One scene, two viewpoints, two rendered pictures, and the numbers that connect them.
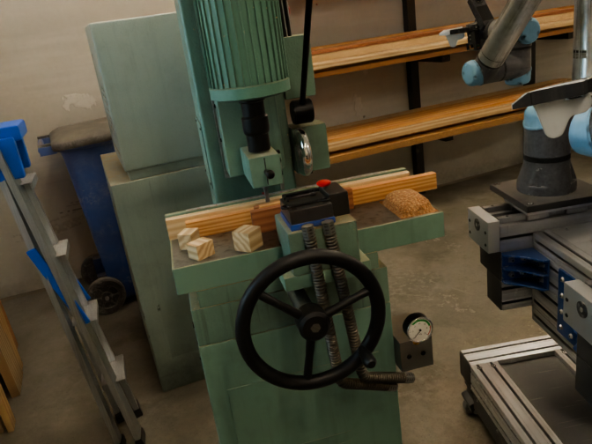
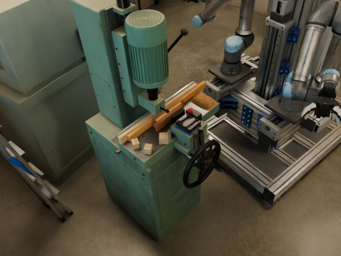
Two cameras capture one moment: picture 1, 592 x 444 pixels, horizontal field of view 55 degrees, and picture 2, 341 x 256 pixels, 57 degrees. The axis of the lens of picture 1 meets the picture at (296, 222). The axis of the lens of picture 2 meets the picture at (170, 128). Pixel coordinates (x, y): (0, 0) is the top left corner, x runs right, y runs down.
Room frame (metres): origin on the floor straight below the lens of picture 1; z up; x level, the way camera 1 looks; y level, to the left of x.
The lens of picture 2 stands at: (0.16, 0.68, 2.12)
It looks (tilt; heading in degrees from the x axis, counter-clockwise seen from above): 45 degrees down; 327
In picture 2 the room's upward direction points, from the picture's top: 3 degrees counter-clockwise
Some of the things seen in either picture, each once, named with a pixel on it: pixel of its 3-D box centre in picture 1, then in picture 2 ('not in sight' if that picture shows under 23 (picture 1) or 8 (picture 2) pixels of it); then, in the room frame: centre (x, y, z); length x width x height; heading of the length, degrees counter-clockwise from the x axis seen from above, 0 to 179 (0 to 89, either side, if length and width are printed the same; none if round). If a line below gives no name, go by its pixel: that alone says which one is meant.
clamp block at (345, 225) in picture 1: (316, 237); (189, 130); (1.09, -0.04, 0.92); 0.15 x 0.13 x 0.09; 101
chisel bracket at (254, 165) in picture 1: (262, 167); (151, 102); (1.29, 0.06, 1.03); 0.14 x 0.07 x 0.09; 11
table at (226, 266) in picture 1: (308, 243); (177, 129); (1.18, -0.02, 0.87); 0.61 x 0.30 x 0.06; 101
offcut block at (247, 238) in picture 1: (247, 238); (163, 138); (1.12, 0.11, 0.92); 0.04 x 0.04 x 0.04; 55
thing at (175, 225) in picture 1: (292, 203); (160, 111); (1.30, 0.00, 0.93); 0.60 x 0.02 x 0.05; 101
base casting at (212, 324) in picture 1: (270, 257); (143, 129); (1.39, 0.08, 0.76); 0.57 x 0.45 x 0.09; 11
